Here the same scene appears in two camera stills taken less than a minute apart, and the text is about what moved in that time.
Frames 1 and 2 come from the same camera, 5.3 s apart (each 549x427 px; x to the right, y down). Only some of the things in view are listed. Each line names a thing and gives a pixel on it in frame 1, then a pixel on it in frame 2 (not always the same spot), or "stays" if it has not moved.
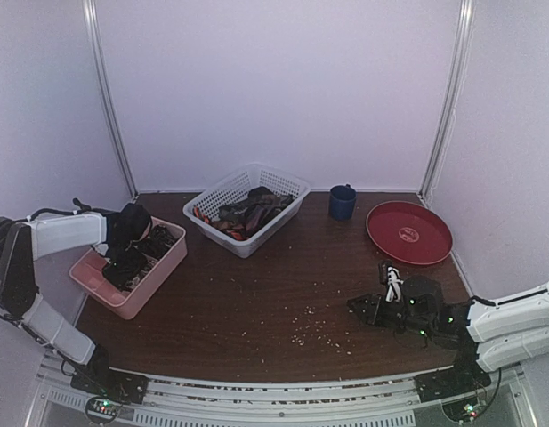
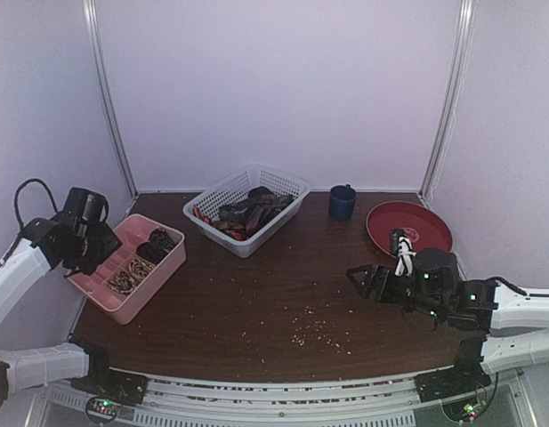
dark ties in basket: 242,218 stays
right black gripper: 376,310 -> 380,285
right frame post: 464,27 stays
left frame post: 100,74 stays
